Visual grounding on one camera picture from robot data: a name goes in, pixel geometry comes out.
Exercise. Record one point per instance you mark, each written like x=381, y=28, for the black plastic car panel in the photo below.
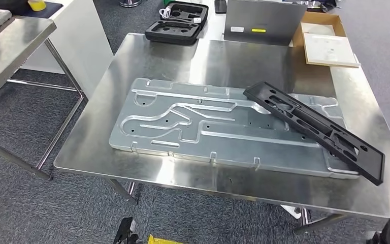
x=316, y=126

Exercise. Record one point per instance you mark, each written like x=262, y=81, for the black plastic tray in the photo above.
x=178, y=33

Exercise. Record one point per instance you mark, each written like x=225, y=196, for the white cabinet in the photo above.
x=80, y=43

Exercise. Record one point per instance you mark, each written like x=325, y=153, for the grey laptop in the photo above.
x=265, y=17

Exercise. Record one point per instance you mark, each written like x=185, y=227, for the small black device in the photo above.
x=220, y=6

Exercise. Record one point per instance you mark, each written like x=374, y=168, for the small stainless steel workbench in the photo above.
x=10, y=43

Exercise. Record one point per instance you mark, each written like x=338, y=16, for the black robot left foot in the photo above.
x=124, y=230

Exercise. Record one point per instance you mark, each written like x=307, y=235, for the yellow tape roll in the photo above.
x=37, y=5

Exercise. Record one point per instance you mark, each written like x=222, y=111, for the white flat board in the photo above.
x=329, y=50

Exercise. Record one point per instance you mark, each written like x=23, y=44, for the cardboard box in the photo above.
x=316, y=17

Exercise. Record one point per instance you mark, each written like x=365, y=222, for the yellow floor tape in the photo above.
x=161, y=240

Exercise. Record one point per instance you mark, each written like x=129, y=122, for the dark blue mat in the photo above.
x=52, y=9

